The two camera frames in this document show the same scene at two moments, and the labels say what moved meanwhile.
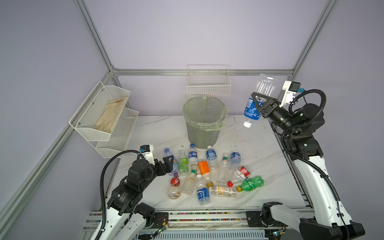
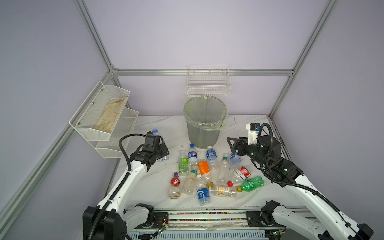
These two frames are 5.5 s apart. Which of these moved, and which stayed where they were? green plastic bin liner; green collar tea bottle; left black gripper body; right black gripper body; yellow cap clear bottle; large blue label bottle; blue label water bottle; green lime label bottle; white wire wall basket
Moved: right black gripper body; left black gripper body; large blue label bottle
Stayed: green plastic bin liner; white wire wall basket; yellow cap clear bottle; green collar tea bottle; blue label water bottle; green lime label bottle
